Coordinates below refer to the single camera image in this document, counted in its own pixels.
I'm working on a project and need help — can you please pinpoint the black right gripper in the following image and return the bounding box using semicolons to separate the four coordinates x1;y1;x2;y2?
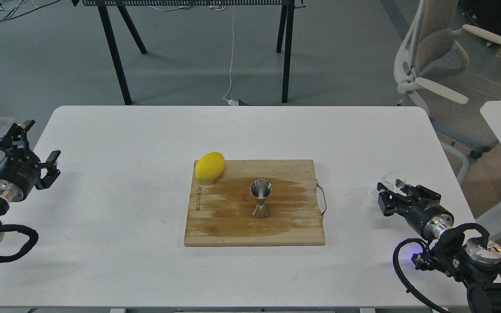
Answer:
377;182;454;240

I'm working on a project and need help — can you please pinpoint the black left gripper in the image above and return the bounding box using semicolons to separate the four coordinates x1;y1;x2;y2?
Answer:
0;120;61;202

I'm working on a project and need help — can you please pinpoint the small clear glass cup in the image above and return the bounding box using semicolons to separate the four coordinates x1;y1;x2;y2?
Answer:
382;170;406;192

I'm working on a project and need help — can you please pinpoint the steel double jigger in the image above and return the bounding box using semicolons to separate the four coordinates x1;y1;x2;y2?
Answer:
250;179;273;219

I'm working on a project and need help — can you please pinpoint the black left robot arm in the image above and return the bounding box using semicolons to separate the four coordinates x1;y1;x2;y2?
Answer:
0;120;61;263

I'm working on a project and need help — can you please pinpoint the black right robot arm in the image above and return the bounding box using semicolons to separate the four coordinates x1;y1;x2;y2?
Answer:
377;180;501;313

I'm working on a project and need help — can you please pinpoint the white office chair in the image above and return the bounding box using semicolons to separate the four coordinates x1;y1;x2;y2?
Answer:
394;0;501;184

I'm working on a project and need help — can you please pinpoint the yellow lemon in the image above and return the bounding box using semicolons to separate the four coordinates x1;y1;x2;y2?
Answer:
195;151;225;183

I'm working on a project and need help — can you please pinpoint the wooden cutting board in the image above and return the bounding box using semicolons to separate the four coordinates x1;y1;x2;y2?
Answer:
184;159;325;247

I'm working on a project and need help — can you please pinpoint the white power cable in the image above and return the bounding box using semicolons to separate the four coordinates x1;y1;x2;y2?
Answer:
223;6;240;106

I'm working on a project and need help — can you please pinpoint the black metal frame table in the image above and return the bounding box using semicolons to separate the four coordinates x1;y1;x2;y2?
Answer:
72;0;306;106

